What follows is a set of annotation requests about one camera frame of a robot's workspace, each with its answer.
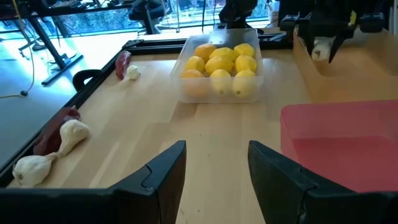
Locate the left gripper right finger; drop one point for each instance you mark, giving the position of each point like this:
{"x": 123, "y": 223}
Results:
{"x": 286, "y": 196}

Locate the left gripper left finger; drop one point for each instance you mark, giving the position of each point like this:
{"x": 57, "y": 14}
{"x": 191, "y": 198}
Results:
{"x": 155, "y": 193}

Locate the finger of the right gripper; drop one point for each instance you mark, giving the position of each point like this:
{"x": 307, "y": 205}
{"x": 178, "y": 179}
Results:
{"x": 370, "y": 22}
{"x": 306, "y": 34}

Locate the yellow lemon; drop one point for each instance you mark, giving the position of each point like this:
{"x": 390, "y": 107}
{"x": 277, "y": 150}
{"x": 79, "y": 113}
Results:
{"x": 245, "y": 49}
{"x": 195, "y": 63}
{"x": 220, "y": 76}
{"x": 245, "y": 63}
{"x": 245, "y": 76}
{"x": 224, "y": 53}
{"x": 219, "y": 64}

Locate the red plastic bin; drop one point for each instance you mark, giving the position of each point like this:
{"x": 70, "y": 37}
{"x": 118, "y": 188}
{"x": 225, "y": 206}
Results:
{"x": 342, "y": 155}

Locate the orange-yellow lemon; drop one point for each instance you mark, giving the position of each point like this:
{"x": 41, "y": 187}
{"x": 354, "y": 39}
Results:
{"x": 205, "y": 51}
{"x": 191, "y": 74}

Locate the dark red chili pepper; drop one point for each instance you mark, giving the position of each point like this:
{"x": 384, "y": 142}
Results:
{"x": 51, "y": 137}

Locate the small white garlic bulb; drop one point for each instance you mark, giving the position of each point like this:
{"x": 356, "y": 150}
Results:
{"x": 133, "y": 72}

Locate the small yellow label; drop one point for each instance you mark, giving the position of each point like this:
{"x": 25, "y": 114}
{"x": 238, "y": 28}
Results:
{"x": 353, "y": 18}

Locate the clear plastic bin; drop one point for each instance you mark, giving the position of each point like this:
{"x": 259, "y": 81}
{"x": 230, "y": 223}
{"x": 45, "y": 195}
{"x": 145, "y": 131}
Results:
{"x": 214, "y": 99}

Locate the black desk leg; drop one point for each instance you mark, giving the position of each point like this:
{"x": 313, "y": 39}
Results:
{"x": 62, "y": 67}

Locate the black office chair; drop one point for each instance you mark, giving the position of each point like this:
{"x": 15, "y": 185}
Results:
{"x": 146, "y": 12}

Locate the black desk stand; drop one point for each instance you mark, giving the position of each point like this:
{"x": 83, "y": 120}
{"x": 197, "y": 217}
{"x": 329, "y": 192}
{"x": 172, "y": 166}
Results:
{"x": 37, "y": 46}

